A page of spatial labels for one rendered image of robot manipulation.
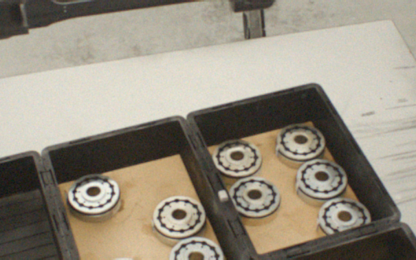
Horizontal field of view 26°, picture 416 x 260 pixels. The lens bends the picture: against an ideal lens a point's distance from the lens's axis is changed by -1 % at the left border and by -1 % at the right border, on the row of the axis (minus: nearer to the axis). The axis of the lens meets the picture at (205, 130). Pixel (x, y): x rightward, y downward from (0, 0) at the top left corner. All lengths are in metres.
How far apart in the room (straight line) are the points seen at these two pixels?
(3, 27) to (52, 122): 0.93
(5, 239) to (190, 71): 0.73
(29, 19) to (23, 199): 0.66
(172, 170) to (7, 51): 1.74
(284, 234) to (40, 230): 0.48
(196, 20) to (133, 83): 1.34
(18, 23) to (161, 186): 0.67
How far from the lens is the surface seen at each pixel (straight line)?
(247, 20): 2.63
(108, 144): 1.87
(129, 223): 1.83
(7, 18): 1.31
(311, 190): 1.84
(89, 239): 1.81
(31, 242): 1.83
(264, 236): 1.80
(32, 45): 3.56
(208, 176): 1.77
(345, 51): 2.41
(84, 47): 3.52
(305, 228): 1.82
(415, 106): 2.29
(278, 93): 1.94
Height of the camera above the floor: 2.24
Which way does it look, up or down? 45 degrees down
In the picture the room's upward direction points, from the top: straight up
